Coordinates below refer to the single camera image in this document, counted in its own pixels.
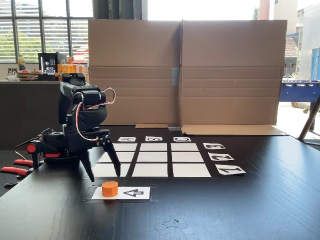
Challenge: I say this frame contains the red white servo wire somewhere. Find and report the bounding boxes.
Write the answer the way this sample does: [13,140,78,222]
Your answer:
[75,86,117,143]

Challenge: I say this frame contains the blue foosball table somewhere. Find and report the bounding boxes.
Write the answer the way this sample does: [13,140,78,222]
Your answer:
[278,79,320,115]

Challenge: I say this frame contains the dark counter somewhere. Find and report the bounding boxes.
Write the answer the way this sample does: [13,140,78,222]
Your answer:
[0,80,88,151]

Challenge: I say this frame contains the white arrow paper sheet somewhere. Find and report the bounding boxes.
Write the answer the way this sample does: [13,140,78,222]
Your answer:
[91,186,151,201]

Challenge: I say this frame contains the white nine-square grid sheet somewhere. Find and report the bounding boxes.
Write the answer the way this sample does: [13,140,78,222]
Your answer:
[83,141,218,180]

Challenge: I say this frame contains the number 3 paper sheet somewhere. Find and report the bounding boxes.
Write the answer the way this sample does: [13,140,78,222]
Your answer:
[202,142,226,151]

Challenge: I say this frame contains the red black bar clamp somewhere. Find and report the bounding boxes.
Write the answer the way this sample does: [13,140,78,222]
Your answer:
[0,141,61,188]

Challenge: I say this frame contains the slanted metal table leg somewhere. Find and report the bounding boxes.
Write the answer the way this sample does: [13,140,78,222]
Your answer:
[297,96,320,146]

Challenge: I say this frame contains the number 2 paper sheet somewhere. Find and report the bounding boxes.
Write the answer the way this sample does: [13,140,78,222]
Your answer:
[207,152,235,162]

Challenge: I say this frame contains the orange drink cartons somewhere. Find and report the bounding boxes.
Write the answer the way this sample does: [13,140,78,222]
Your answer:
[57,63,88,82]

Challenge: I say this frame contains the number 1 paper sheet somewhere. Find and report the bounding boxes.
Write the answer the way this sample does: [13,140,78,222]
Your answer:
[214,164,247,176]

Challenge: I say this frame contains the yellow bottle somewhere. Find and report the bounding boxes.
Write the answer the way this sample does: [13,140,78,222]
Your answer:
[17,54,27,71]

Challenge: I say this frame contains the round orange token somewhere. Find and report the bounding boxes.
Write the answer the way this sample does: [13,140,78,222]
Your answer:
[101,180,119,198]

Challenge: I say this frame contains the brown cardboard box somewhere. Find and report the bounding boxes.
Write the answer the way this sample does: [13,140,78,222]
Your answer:
[87,19,185,129]
[179,19,289,137]

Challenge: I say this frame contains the clear tape scraps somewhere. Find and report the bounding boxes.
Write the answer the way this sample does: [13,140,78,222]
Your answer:
[154,218,196,236]

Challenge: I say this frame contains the black mini fridge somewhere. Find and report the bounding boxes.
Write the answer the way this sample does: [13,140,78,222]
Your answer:
[37,52,68,75]

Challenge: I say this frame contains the food tray with plates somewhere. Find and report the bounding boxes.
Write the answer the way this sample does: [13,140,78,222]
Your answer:
[6,67,46,82]

